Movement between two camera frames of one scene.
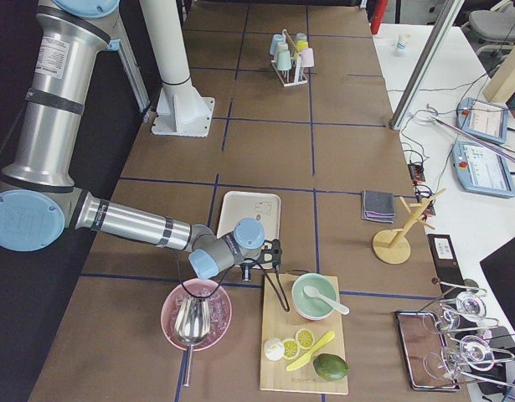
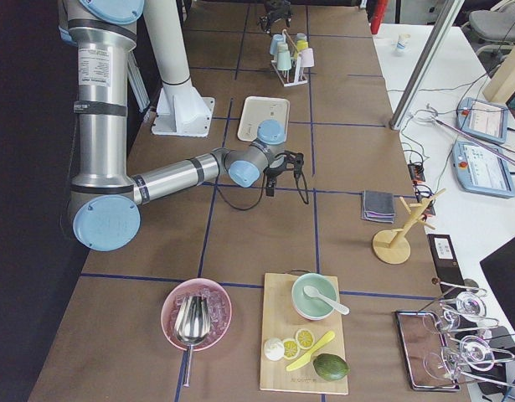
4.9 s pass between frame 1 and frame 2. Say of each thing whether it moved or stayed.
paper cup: stayed
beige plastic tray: moved
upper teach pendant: stayed
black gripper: moved
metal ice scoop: stayed
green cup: stayed
